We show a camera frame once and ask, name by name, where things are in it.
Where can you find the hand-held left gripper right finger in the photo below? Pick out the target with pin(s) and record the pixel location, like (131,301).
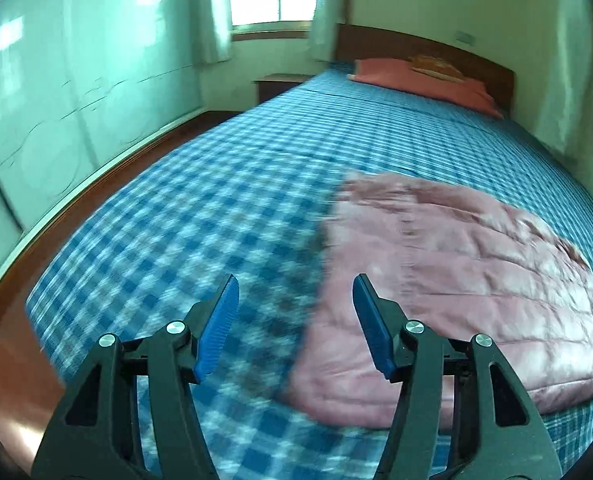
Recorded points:
(374,330)

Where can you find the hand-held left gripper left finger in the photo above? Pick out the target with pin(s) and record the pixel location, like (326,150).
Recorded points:
(219,327)

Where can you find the pink quilted down jacket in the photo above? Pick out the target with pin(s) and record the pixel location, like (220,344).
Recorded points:
(451,280)

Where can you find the bed with blue plaid sheet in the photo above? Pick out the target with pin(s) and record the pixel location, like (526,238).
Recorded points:
(216,210)

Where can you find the wooden nightstand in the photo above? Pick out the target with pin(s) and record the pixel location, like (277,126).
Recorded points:
(276,87)

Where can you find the small brown patterned cushion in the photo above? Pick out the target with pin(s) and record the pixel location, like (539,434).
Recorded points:
(434,66)

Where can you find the dark wooden headboard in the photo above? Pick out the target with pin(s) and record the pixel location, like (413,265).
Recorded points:
(486,67)

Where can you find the wardrobe with circle-patterned doors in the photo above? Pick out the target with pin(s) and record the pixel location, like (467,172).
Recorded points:
(66,85)

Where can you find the light green curtain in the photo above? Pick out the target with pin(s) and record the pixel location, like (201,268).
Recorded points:
(215,10)
(566,75)
(329,10)

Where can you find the white wall socket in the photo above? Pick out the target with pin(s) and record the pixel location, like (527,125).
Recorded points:
(466,37)

